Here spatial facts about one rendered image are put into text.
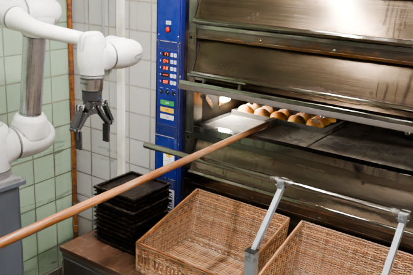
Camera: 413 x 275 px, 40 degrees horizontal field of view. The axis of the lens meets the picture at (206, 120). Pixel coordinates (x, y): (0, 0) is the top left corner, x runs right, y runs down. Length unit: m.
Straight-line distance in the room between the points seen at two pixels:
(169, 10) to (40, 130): 0.85
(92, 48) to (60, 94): 1.41
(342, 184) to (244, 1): 0.94
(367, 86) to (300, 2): 0.47
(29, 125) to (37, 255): 1.16
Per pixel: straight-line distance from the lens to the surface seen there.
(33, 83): 2.64
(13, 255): 2.84
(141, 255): 2.69
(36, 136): 2.71
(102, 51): 2.05
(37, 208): 3.51
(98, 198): 1.99
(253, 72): 2.64
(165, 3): 2.87
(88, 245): 3.00
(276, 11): 2.57
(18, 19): 2.36
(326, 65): 2.51
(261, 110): 3.06
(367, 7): 2.43
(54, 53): 3.35
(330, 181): 2.62
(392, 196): 2.54
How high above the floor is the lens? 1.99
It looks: 16 degrees down
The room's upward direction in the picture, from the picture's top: 2 degrees clockwise
